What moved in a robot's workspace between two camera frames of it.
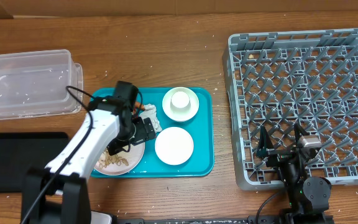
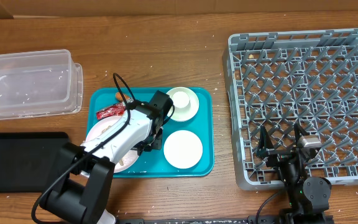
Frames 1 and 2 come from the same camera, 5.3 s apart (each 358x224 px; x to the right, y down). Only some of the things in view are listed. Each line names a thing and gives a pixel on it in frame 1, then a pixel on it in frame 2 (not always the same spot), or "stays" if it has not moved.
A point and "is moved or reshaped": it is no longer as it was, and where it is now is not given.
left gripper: (143, 131) → (155, 144)
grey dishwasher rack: (326, 81) stays
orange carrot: (138, 104) is moved or reshaped
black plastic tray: (5, 156) stays
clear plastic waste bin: (32, 84) stays
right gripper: (263, 150) stays
